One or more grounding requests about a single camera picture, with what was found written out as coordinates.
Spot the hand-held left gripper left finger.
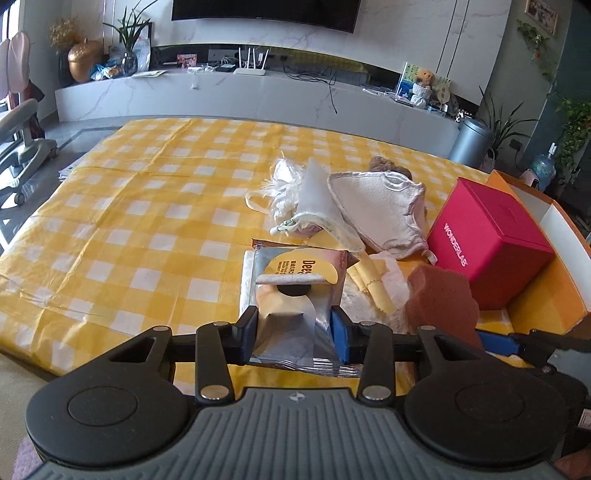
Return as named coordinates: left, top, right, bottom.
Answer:
left=95, top=306, right=259, bottom=403

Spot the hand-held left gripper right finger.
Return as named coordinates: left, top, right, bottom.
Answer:
left=331, top=307, right=493, bottom=402

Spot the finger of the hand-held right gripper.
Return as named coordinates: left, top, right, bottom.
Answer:
left=475, top=329, right=591, bottom=368

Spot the orange cardboard box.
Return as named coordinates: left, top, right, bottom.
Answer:
left=480, top=169, right=591, bottom=335

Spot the yellow cleaning cloth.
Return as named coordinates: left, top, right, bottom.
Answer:
left=305, top=231, right=398, bottom=319

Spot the brown sponge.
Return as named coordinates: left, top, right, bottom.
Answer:
left=404, top=264, right=483, bottom=349

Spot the silver snack packet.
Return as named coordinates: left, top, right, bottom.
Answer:
left=238, top=239, right=363, bottom=377

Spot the red box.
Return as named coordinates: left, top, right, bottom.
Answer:
left=427, top=176, right=555, bottom=311

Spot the white face mask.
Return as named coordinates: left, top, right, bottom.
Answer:
left=327, top=170, right=437, bottom=265

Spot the clear bag of white stuffing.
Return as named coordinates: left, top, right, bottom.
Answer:
left=245, top=157, right=315, bottom=232

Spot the white bubble wrap bag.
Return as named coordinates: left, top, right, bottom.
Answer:
left=270, top=157, right=365, bottom=252

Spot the yellow checked tablecloth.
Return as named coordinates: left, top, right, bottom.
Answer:
left=0, top=117, right=573, bottom=384

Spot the brown plush toy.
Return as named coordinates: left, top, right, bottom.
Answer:
left=369, top=156, right=414, bottom=178

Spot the water bottle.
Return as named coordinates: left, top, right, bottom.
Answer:
left=529, top=144, right=557, bottom=188

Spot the grey trash can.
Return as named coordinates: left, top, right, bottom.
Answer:
left=449, top=117, right=495, bottom=167

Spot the potted green plant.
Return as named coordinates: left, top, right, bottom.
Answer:
left=478, top=85, right=541, bottom=158

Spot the leafy green plant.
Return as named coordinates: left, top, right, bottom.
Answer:
left=554, top=95, right=591, bottom=171

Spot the white marble tv console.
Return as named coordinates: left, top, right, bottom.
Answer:
left=54, top=69, right=462, bottom=160

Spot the purple fuzzy garment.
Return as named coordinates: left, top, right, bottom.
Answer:
left=11, top=438, right=42, bottom=480

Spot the small teddy bear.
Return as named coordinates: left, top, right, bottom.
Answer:
left=411, top=68, right=437, bottom=109

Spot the white router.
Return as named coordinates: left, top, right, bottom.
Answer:
left=233, top=46, right=270, bottom=76

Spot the snack bag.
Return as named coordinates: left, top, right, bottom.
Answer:
left=90, top=62, right=125, bottom=79

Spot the hanging ivy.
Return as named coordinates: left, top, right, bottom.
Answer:
left=517, top=18, right=559, bottom=93

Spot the green plant in vase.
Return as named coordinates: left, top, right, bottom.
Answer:
left=102, top=0, right=160, bottom=77

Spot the pink ergonomic chair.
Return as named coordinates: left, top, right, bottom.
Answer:
left=0, top=31, right=58, bottom=206

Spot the golden gourd ornament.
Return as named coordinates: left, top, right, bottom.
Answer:
left=68, top=39, right=103, bottom=84

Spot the black television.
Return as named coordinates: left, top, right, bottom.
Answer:
left=171, top=0, right=362, bottom=34

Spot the dried flower bunch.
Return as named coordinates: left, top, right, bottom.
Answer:
left=48, top=17, right=81, bottom=51

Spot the black cable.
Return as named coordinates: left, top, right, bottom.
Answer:
left=281, top=65, right=340, bottom=116

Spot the framed wall picture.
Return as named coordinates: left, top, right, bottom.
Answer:
left=526, top=0, right=559, bottom=35

